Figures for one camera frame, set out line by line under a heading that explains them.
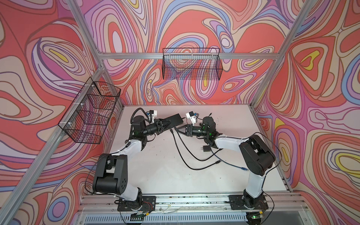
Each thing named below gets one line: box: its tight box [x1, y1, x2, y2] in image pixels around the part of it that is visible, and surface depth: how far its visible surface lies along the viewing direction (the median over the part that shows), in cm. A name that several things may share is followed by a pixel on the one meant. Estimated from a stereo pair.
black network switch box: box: [159, 113, 184, 130], surface depth 83 cm
